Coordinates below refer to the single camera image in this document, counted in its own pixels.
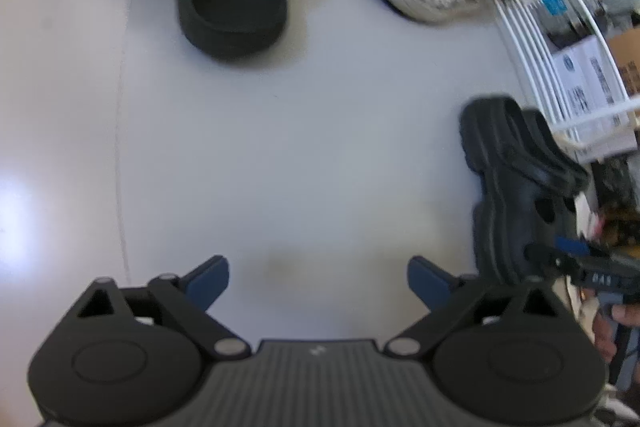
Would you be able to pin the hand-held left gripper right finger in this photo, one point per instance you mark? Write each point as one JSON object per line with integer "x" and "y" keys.
{"x": 425, "y": 279}

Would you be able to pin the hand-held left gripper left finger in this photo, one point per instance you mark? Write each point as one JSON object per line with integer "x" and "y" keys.
{"x": 210, "y": 282}

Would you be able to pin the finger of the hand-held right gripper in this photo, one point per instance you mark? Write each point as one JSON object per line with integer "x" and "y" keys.
{"x": 572, "y": 245}

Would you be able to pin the person's right hand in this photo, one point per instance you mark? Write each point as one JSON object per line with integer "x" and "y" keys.
{"x": 630, "y": 314}

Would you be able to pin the torn paper packaging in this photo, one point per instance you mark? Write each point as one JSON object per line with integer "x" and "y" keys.
{"x": 586, "y": 207}

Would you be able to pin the black plastic bag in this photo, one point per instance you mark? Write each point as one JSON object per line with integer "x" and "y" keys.
{"x": 617, "y": 179}

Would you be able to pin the white printed carton box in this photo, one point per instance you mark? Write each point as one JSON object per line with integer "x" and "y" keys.
{"x": 575, "y": 87}

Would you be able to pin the brown cardboard box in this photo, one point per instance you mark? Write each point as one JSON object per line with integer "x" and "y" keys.
{"x": 627, "y": 62}

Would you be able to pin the clear water bottle blue label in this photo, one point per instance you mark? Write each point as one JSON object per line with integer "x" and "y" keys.
{"x": 554, "y": 4}

